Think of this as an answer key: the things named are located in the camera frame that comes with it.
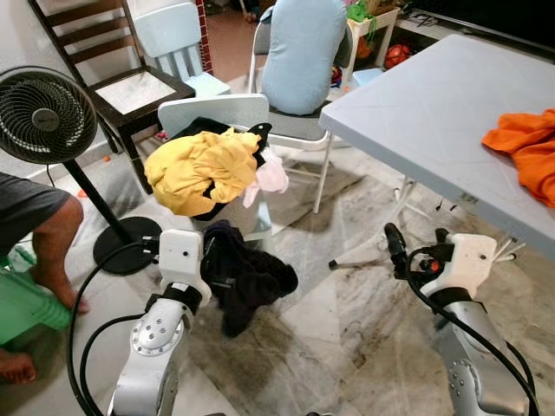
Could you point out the pale grey plastic chair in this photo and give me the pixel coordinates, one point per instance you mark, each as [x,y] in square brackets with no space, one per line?
[217,111]

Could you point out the yellow shirt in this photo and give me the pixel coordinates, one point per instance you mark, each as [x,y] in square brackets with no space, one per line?
[199,169]

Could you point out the black television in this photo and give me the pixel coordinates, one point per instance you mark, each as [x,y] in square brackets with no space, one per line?
[486,17]

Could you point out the light blue plastic chair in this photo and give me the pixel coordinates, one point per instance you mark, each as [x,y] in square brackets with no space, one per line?
[169,35]

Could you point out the black standing fan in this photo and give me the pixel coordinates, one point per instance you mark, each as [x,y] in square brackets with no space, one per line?
[43,117]

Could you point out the dark navy garment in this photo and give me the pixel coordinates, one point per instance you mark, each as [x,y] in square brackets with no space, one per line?
[256,286]

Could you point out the seated person in light blue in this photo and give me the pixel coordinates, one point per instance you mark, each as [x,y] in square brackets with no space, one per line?
[303,52]

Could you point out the red ball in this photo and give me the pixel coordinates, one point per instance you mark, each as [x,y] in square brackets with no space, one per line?
[398,56]

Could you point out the dark wooden chair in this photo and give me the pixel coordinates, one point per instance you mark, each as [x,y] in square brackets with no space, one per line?
[139,91]

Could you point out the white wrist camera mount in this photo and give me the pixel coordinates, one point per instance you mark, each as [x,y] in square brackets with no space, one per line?
[182,260]
[468,260]

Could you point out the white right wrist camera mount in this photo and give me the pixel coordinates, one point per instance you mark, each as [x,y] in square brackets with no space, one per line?
[468,260]

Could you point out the small white table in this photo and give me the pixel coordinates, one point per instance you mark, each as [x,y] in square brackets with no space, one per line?
[381,22]

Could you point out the black cloth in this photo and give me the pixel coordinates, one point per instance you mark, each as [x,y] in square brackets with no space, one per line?
[204,127]

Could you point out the person in grey shorts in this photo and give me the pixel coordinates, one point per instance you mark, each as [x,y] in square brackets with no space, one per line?
[56,243]

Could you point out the orange shirt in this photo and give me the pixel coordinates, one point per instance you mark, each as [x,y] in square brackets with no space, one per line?
[529,147]

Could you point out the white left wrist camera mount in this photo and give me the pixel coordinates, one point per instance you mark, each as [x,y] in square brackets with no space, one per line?
[182,260]

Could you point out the green plastic stool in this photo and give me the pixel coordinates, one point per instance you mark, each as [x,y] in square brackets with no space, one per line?
[26,308]

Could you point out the pale pink garment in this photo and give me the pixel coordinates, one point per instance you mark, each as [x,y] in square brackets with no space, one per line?
[273,178]

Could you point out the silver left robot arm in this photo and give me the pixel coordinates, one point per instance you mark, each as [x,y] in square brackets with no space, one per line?
[156,338]

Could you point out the grey folding table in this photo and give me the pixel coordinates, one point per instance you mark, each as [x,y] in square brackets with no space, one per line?
[425,113]

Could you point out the grey metal folding chair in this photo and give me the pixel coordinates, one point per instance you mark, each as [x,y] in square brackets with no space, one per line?
[299,128]

